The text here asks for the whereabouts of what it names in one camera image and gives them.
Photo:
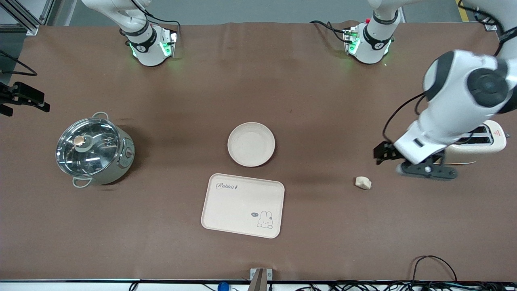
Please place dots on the small pale bun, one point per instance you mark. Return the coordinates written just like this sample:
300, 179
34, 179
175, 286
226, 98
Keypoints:
363, 182

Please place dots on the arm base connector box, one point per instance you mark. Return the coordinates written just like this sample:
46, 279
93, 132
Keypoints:
169, 42
350, 40

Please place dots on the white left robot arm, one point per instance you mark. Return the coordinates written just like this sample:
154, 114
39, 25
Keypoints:
452, 105

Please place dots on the beige round plate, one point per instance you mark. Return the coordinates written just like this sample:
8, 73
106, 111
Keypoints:
251, 144

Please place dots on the beige rabbit print tray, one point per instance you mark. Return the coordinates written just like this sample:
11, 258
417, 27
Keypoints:
238, 206

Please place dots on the cream two-slot toaster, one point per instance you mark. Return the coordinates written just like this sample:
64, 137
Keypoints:
494, 141

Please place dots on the glass pot lid gold knob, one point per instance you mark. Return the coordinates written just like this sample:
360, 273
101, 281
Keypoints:
93, 155

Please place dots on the brown table mat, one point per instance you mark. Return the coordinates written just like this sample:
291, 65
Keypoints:
323, 226

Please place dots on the blue round knob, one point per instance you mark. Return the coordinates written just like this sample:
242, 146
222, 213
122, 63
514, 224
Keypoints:
223, 286

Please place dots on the grey metal table bracket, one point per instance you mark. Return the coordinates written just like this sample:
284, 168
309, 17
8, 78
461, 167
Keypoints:
260, 279

